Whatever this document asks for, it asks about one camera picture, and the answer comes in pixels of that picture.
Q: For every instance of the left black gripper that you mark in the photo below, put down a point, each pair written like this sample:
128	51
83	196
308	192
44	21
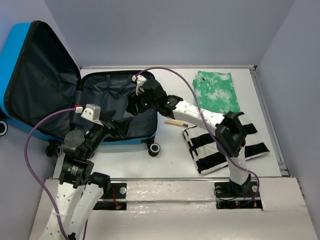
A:
123	124

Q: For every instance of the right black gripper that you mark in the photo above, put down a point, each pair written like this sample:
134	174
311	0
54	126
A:
133	100

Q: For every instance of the wooden stick tool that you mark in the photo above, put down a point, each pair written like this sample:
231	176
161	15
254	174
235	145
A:
176	123

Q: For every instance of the black white striped shirt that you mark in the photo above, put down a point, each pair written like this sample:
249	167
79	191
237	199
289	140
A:
204	152

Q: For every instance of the green tie-dye shorts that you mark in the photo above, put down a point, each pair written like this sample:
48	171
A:
215	92

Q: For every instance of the blue hard-shell suitcase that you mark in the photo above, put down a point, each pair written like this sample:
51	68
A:
39	78

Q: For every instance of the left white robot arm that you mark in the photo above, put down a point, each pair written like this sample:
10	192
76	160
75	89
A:
80	188

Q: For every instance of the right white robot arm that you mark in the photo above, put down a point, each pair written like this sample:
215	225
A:
229	134

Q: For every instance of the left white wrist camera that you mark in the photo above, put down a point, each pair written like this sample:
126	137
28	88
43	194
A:
91	112

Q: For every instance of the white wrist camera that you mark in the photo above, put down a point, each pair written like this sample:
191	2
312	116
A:
139	81
91	112

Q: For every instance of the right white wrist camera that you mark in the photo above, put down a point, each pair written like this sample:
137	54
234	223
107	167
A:
139	81

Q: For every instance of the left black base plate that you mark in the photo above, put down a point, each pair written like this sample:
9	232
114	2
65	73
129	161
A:
114	200

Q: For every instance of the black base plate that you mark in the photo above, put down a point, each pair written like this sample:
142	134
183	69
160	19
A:
227	199
114	200

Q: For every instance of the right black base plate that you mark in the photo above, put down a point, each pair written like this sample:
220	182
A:
227	199

